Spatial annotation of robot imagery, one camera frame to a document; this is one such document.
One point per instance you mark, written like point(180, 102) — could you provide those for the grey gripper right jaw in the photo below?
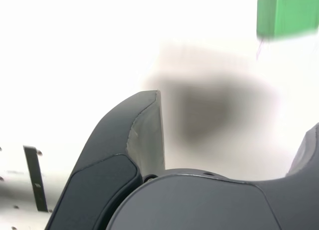
point(211, 205)

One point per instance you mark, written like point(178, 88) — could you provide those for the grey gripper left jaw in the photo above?
point(99, 170)

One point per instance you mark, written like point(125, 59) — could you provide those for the green cube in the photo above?
point(291, 13)

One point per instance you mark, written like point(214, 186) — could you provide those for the black tape strip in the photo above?
point(36, 180)

